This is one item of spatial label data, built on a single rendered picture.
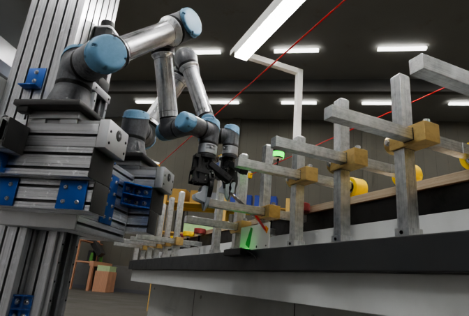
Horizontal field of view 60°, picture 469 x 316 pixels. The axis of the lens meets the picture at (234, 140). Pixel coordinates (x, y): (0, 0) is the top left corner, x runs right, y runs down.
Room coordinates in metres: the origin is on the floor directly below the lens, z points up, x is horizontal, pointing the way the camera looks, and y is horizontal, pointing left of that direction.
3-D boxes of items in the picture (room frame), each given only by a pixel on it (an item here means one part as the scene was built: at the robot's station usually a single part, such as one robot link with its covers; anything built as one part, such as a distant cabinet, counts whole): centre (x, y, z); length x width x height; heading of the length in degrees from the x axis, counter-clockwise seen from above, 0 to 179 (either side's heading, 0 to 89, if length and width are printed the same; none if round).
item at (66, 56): (1.23, 0.55, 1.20); 0.13 x 0.12 x 0.14; 47
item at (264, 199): (1.67, -0.15, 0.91); 0.04 x 0.04 x 0.48; 23
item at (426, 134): (0.96, -0.44, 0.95); 0.14 x 0.06 x 0.05; 23
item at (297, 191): (1.44, -0.24, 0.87); 0.04 x 0.04 x 0.48; 23
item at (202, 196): (1.51, 0.10, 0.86); 0.06 x 0.03 x 0.09; 113
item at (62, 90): (1.24, 0.55, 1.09); 0.15 x 0.15 x 0.10
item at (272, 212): (1.65, -0.16, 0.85); 0.14 x 0.06 x 0.05; 23
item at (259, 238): (1.69, -0.11, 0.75); 0.26 x 0.01 x 0.10; 23
